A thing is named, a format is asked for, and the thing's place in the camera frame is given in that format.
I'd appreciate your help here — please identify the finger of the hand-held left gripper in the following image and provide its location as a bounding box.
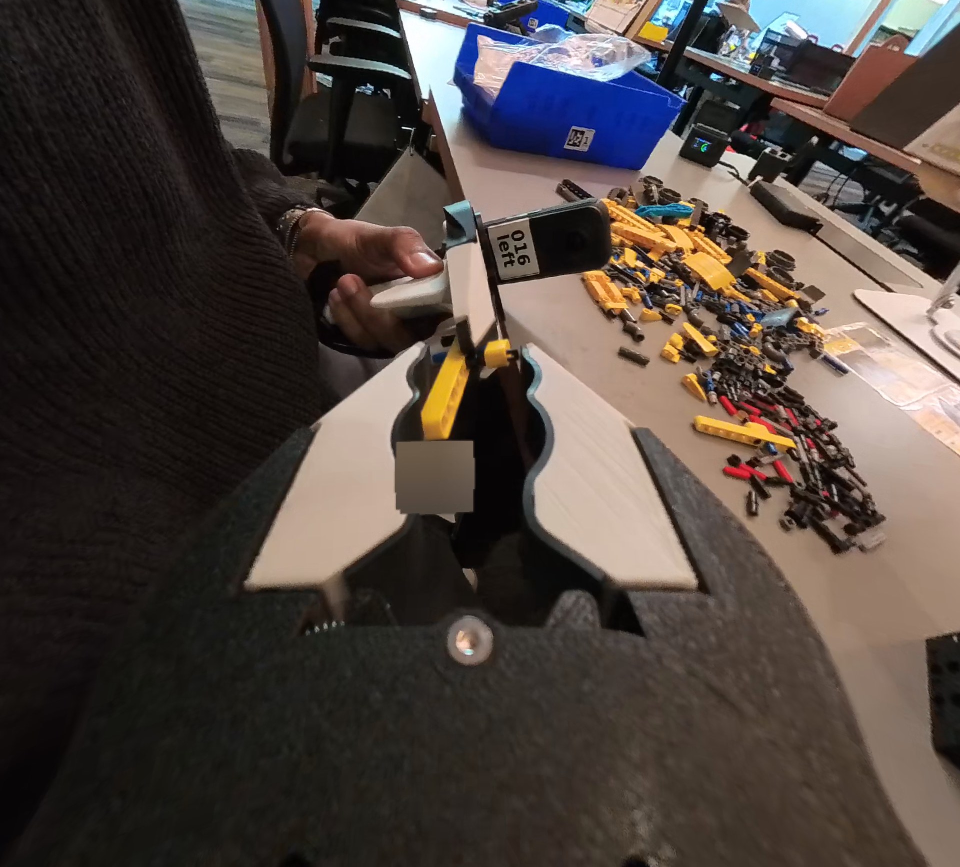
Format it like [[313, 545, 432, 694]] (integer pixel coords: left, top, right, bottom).
[[446, 242, 502, 352]]

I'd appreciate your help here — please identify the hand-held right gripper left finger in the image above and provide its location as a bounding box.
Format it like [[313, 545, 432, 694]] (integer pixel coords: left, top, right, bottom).
[[243, 342, 434, 619]]

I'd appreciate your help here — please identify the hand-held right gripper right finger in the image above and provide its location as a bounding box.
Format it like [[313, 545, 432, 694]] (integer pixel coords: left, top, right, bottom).
[[522, 344, 700, 593]]

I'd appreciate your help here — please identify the yellow toy beam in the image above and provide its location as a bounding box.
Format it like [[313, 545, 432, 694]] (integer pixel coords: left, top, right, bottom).
[[692, 414, 798, 453], [420, 340, 472, 442]]

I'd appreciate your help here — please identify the person's left forearm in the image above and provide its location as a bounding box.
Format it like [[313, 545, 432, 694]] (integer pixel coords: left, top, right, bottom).
[[225, 147, 316, 283]]

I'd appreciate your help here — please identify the person's left hand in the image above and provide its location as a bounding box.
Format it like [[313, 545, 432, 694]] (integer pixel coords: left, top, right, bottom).
[[294, 214, 445, 358]]

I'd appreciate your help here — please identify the blue plastic bin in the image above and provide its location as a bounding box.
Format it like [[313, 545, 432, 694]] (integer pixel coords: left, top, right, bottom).
[[452, 21, 688, 171]]

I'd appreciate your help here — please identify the pile of toy building pieces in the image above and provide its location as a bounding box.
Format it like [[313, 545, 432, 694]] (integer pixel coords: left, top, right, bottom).
[[556, 175, 888, 555]]

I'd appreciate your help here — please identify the small black display device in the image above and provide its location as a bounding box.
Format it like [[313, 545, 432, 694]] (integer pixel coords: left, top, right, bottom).
[[678, 123, 731, 168]]

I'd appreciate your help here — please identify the clear plastic bag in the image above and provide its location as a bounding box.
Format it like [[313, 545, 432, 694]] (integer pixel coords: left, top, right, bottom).
[[476, 32, 652, 85]]

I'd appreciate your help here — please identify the black office chair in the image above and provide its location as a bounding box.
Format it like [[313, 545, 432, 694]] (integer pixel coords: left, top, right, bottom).
[[228, 0, 423, 210]]

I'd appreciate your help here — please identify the person's black knit sweater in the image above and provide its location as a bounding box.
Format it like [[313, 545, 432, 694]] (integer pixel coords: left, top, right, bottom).
[[0, 0, 331, 867]]

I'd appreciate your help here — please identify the clear plastic packet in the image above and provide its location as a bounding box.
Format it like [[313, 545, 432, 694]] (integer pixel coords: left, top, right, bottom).
[[821, 318, 960, 450]]

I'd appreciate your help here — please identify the white flat stand base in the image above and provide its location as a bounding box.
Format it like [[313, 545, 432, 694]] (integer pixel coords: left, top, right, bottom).
[[853, 259, 960, 382]]

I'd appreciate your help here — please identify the black perforated box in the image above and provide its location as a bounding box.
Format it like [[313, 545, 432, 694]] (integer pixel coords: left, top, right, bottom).
[[925, 630, 960, 772]]

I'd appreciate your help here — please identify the beaded bracelet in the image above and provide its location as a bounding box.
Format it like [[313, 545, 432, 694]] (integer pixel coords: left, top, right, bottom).
[[275, 204, 333, 262]]

